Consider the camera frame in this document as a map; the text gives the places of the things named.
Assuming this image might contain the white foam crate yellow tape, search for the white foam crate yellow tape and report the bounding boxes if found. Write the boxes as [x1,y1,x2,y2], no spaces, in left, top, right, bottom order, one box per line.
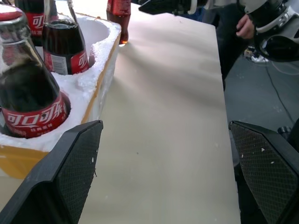
[0,9,122,180]

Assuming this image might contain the person in dark clothes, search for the person in dark clothes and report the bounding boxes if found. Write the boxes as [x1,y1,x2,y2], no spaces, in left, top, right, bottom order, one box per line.
[205,0,259,91]

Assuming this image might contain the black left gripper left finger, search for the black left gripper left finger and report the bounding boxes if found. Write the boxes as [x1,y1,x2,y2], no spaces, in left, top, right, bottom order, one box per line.
[0,119,104,224]

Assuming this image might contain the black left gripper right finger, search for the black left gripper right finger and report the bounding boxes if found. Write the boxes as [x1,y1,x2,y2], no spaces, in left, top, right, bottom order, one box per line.
[228,120,299,224]

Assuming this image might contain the white power strip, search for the white power strip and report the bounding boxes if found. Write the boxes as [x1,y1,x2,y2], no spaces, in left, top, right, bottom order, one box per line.
[244,49,270,63]

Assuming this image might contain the glass cola bottle red label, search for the glass cola bottle red label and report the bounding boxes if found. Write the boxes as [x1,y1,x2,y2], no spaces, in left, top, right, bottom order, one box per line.
[14,0,58,47]
[106,0,132,46]
[43,0,90,76]
[0,4,72,140]

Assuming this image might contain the person's bare hand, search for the person's bare hand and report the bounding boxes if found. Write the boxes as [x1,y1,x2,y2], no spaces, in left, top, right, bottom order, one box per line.
[235,14,256,39]

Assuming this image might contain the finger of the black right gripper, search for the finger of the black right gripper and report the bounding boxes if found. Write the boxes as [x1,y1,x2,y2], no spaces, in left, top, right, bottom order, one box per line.
[138,0,175,14]

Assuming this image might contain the black floor cable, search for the black floor cable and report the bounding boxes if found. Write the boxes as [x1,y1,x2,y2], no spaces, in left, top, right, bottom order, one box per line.
[265,61,296,123]

